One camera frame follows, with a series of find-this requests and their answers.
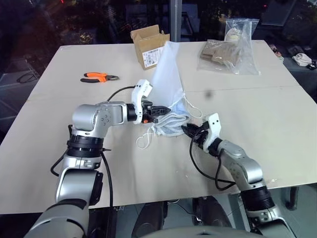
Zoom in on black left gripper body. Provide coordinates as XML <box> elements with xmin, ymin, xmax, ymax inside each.
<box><xmin>141</xmin><ymin>99</ymin><xmax>159</xmax><ymax>124</ymax></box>

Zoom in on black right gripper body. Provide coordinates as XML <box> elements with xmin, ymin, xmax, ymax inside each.
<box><xmin>191</xmin><ymin>122</ymin><xmax>211</xmax><ymax>150</ymax></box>

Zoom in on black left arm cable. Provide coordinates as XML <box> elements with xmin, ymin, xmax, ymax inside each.
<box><xmin>50</xmin><ymin>85</ymin><xmax>137</xmax><ymax>208</ymax></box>

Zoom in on orange handled pliers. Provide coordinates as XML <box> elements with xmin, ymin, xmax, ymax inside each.
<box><xmin>79</xmin><ymin>71</ymin><xmax>120</xmax><ymax>84</ymax></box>

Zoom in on thin white cable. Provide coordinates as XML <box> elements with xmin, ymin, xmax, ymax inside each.
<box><xmin>167</xmin><ymin>199</ymin><xmax>194</xmax><ymax>217</ymax></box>

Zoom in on dark metal table leg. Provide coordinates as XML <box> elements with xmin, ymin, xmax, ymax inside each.
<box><xmin>284</xmin><ymin>185</ymin><xmax>300</xmax><ymax>212</ymax></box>

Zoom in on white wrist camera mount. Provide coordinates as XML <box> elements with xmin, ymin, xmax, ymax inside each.
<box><xmin>201</xmin><ymin>113</ymin><xmax>221</xmax><ymax>152</ymax></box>
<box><xmin>131</xmin><ymin>79</ymin><xmax>154</xmax><ymax>125</ymax></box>

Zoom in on clear upright zip bag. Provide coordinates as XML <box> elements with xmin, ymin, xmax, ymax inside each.
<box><xmin>224</xmin><ymin>18</ymin><xmax>260</xmax><ymax>43</ymax></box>

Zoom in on black coiled floor cable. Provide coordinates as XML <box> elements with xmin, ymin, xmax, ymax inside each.
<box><xmin>16</xmin><ymin>72</ymin><xmax>38</xmax><ymax>84</ymax></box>

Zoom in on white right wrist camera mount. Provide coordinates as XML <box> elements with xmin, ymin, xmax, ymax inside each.
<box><xmin>201</xmin><ymin>113</ymin><xmax>221</xmax><ymax>152</ymax></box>

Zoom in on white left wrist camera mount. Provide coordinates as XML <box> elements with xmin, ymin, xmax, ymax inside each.
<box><xmin>131</xmin><ymin>79</ymin><xmax>154</xmax><ymax>125</ymax></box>

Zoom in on white mesh drawstring bag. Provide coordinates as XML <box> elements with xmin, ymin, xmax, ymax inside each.
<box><xmin>136</xmin><ymin>41</ymin><xmax>203</xmax><ymax>150</ymax></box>

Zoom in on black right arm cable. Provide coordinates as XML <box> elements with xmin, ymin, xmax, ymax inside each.
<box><xmin>189</xmin><ymin>123</ymin><xmax>236</xmax><ymax>191</ymax></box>

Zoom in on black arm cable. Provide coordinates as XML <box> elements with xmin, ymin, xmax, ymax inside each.
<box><xmin>50</xmin><ymin>85</ymin><xmax>137</xmax><ymax>208</ymax></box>
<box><xmin>189</xmin><ymin>123</ymin><xmax>236</xmax><ymax>191</ymax></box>

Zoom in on grey robot torso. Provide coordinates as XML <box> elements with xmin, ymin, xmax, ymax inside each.
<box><xmin>138</xmin><ymin>224</ymin><xmax>264</xmax><ymax>238</ymax></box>

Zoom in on plastic bag with beige cloth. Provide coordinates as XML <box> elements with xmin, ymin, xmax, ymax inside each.
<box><xmin>196</xmin><ymin>39</ymin><xmax>262</xmax><ymax>76</ymax></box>

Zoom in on white crumpled cloth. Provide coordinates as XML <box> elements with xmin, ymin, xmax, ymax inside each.
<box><xmin>291</xmin><ymin>52</ymin><xmax>313</xmax><ymax>67</ymax></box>

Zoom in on open cardboard box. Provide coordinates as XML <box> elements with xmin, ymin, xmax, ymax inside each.
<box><xmin>130</xmin><ymin>24</ymin><xmax>172</xmax><ymax>71</ymax></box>

